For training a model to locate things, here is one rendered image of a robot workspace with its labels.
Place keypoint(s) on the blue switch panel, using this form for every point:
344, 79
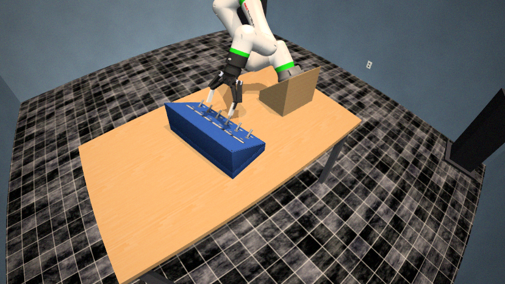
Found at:
225, 144

